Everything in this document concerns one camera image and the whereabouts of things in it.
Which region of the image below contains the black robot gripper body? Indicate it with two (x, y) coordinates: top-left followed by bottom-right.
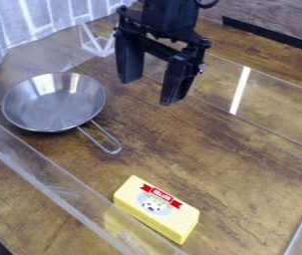
(115, 0), (211, 64)

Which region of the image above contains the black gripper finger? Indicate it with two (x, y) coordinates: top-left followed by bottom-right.
(159, 55), (204, 106)
(115, 33), (146, 84)

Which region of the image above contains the yellow butter block toy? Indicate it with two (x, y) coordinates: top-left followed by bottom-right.
(113, 175), (199, 245)

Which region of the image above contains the silver metal frying pan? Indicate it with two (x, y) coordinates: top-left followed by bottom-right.
(1, 72), (123, 154)

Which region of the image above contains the black bar on table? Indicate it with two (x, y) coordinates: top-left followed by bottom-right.
(222, 16), (302, 50)

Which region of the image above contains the white sheer curtain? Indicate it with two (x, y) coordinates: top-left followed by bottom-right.
(0, 0), (138, 64)

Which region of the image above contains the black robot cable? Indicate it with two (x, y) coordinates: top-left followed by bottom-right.
(194, 0), (220, 10)

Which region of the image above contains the clear acrylic tray wall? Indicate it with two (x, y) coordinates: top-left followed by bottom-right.
(0, 19), (302, 255)

